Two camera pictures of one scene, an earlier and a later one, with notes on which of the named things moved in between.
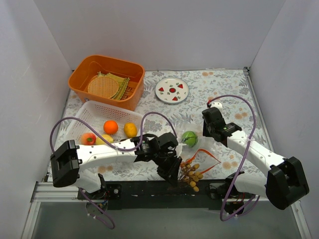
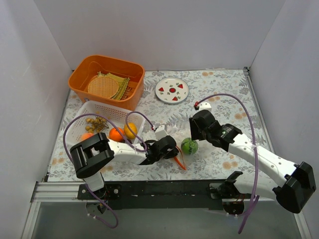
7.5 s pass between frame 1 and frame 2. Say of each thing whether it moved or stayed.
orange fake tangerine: moved
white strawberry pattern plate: stayed
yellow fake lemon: stayed
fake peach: stayed
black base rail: stayed
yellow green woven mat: stayed
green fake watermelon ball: moved
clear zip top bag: moved
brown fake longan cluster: moved
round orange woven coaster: stayed
